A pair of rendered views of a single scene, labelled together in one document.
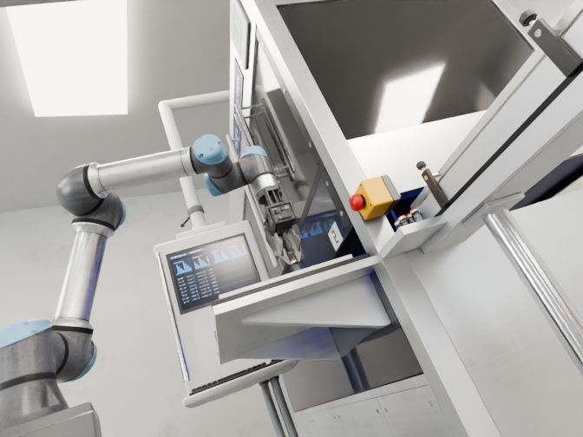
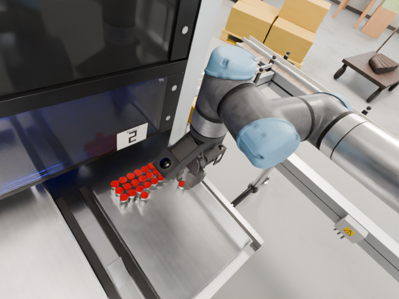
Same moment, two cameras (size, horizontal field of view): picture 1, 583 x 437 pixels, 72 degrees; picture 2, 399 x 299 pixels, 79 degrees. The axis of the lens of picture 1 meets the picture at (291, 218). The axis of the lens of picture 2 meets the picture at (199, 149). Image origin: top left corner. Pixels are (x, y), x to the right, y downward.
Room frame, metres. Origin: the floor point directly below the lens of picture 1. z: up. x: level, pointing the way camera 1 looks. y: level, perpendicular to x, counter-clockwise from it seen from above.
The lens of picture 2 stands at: (1.23, 0.31, 1.49)
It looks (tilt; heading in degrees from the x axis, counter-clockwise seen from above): 47 degrees down; 231
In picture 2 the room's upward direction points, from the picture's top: 21 degrees clockwise
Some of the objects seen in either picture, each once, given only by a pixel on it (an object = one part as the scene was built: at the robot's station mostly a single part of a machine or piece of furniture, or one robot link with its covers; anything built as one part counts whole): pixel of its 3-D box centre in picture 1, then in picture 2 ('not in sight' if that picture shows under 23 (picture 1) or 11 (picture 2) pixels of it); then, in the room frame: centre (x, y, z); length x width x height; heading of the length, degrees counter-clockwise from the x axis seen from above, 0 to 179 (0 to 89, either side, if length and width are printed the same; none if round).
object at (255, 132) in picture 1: (269, 194); not in sight; (1.62, 0.05, 1.51); 0.47 x 0.01 x 0.59; 18
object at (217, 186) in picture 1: (224, 176); (265, 125); (0.98, 0.13, 1.27); 0.11 x 0.11 x 0.08; 2
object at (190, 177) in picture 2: (281, 247); (196, 178); (0.99, 0.05, 1.01); 0.06 x 0.03 x 0.09; 17
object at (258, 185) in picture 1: (267, 188); (210, 117); (1.00, 0.03, 1.19); 0.08 x 0.08 x 0.05
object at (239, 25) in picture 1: (239, 29); not in sight; (1.12, -0.09, 1.96); 0.21 x 0.01 x 0.21; 18
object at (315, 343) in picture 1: (289, 355); not in sight; (1.46, 0.19, 0.80); 0.34 x 0.03 x 0.13; 108
